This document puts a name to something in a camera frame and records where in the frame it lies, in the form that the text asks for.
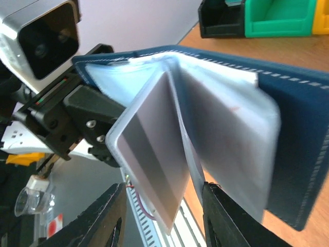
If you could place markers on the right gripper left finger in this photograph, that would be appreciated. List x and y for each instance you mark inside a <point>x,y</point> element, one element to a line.
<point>101,224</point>

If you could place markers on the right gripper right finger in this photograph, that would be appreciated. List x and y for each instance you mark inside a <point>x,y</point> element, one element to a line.
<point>227,224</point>

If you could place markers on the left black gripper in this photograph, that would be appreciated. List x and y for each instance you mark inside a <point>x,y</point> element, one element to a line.
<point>67,112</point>

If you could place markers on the grey striped credit card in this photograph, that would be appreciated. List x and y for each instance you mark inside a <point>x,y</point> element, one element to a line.
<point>146,142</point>

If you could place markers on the blue card holder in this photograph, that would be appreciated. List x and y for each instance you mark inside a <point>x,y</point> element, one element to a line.
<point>301,162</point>

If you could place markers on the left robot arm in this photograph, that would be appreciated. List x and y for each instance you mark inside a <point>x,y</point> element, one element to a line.
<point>28,141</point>

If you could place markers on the red white card on floor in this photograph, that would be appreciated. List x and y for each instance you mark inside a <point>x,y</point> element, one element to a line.
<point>54,225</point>

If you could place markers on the teal card in black bin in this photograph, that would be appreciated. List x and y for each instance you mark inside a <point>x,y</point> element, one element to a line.
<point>231,3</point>

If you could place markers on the black plastic bin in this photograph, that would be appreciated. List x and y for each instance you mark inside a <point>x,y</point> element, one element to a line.
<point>217,20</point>

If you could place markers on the green plastic bin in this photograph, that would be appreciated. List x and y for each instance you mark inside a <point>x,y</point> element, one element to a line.
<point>279,18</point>

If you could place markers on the yellow plastic bin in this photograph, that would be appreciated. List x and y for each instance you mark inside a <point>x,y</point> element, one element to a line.
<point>320,21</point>

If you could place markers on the aluminium front rail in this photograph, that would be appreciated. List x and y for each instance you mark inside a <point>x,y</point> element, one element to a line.
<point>185,231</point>

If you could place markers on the grey slotted cable duct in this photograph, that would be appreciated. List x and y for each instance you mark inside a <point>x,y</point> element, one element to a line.
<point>146,227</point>

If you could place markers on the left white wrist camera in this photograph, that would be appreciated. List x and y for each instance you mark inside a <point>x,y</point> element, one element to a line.
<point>38,39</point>

